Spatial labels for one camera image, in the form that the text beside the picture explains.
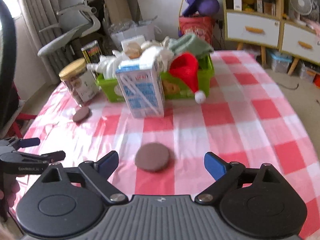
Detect white plush toy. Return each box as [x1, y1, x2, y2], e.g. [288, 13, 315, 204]
[141, 36, 173, 67]

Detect white foam block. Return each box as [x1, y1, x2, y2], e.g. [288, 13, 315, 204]
[121, 35, 146, 53]

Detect grey green cloth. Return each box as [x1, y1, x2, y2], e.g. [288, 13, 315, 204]
[169, 33, 213, 55]

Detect green plastic bin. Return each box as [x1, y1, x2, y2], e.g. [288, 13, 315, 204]
[96, 55, 215, 103]

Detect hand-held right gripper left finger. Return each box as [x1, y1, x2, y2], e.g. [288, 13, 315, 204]
[40, 151, 129, 204]

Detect grey white office chair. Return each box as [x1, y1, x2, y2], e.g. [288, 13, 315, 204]
[37, 0, 102, 58]

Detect brown round coaster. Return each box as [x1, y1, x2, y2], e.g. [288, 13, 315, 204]
[72, 106, 90, 123]

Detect red white checked tablecloth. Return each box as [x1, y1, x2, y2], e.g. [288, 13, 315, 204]
[10, 50, 320, 239]

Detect white shopping bag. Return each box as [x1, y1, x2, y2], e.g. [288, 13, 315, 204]
[107, 17, 162, 50]

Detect small white desk fan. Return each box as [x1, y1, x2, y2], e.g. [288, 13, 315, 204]
[290, 0, 313, 20]

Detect brown round cookie near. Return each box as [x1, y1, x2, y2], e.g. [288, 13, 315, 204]
[134, 142, 171, 173]

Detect blue white milk carton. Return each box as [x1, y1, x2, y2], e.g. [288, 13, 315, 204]
[115, 60, 165, 119]

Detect wooden shelf cabinet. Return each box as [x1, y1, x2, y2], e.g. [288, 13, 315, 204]
[221, 0, 320, 75]

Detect person's left hand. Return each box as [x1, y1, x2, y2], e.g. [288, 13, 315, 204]
[0, 176, 21, 208]

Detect cardboard box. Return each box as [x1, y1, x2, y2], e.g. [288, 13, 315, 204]
[104, 0, 137, 24]

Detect beige curtain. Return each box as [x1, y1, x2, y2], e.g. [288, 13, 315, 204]
[15, 0, 65, 85]

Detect red chair frame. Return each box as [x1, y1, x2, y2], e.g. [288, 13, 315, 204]
[12, 85, 38, 138]

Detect cookie jar with gold lid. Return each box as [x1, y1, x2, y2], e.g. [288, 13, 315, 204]
[59, 57, 99, 105]

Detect white cabinet drawer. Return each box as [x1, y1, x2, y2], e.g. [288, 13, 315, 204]
[281, 21, 320, 59]
[226, 12, 280, 48]

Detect clear plastic storage box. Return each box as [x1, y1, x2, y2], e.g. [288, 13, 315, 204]
[270, 52, 293, 73]

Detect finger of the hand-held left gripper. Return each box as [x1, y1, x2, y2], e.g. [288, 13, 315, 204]
[10, 137, 41, 152]
[0, 151, 66, 164]

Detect green black tin can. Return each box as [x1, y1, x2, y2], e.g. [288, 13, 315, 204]
[81, 40, 103, 67]

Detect red santa hat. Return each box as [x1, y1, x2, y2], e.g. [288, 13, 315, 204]
[169, 52, 207, 103]

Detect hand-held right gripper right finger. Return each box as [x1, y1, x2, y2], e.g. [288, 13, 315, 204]
[195, 152, 286, 204]

